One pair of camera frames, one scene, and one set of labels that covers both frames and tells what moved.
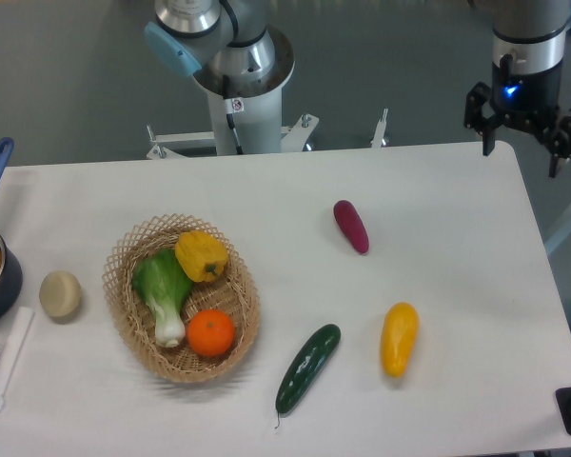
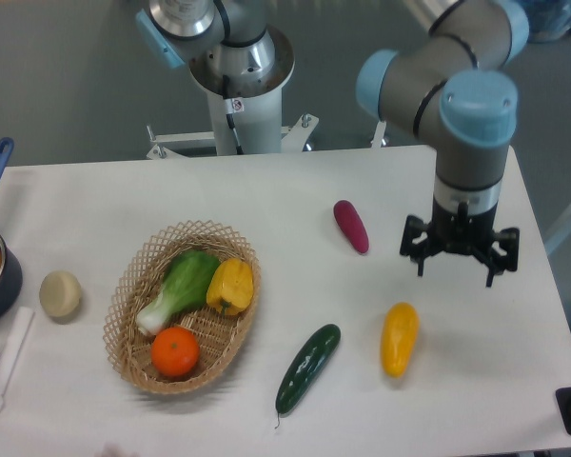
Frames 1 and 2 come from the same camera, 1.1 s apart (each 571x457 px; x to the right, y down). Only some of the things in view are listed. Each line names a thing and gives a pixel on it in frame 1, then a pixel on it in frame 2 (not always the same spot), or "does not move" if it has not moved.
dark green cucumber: x=305 y=367 does not move
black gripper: x=532 y=100 -> x=462 y=231
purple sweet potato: x=352 y=226 does not move
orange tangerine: x=210 y=332 -> x=175 y=351
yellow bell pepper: x=200 y=255 -> x=230 y=286
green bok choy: x=157 y=277 -> x=185 y=288
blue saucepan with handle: x=1 y=275 does not move
